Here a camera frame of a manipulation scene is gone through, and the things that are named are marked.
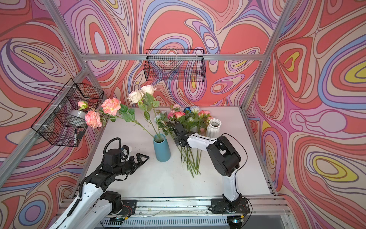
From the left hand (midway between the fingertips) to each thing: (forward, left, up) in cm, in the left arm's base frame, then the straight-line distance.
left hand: (146, 161), depth 77 cm
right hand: (+20, -19, -10) cm, 29 cm away
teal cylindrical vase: (+6, -8, +2) cm, 10 cm away
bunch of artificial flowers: (+37, -27, -8) cm, 47 cm away
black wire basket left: (+13, +38, +21) cm, 46 cm away
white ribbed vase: (+16, -37, +10) cm, 42 cm away
